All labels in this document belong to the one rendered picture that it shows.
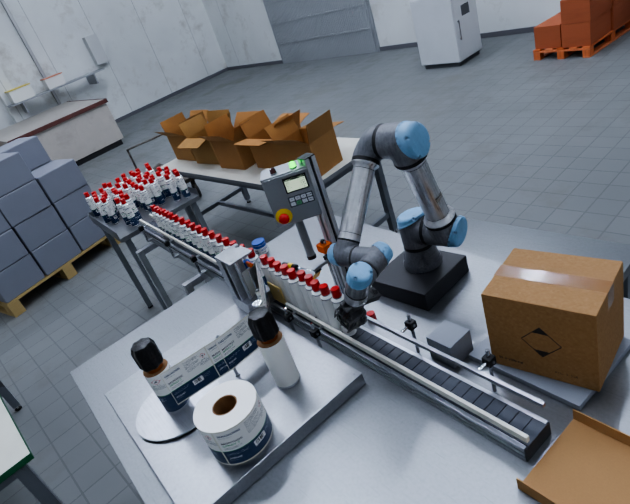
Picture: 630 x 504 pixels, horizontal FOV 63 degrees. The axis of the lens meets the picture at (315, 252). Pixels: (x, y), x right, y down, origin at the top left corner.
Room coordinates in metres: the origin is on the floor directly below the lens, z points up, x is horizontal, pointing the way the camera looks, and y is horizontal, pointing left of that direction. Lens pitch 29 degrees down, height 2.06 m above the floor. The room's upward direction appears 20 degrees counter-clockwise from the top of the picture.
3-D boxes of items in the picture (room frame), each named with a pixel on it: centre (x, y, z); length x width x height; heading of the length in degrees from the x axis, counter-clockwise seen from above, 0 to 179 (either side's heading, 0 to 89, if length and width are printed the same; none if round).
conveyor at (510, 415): (1.56, 0.03, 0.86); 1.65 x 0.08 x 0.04; 29
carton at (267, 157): (3.87, -0.02, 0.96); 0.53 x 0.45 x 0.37; 125
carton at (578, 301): (1.11, -0.59, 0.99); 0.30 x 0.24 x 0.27; 40
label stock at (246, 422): (1.19, 0.41, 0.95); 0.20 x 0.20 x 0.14
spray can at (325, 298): (1.53, 0.01, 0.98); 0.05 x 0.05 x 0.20
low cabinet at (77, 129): (11.10, 4.22, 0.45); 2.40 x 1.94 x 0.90; 34
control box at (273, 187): (1.70, 0.00, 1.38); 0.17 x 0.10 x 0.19; 84
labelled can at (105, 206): (3.79, 1.13, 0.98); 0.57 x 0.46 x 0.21; 119
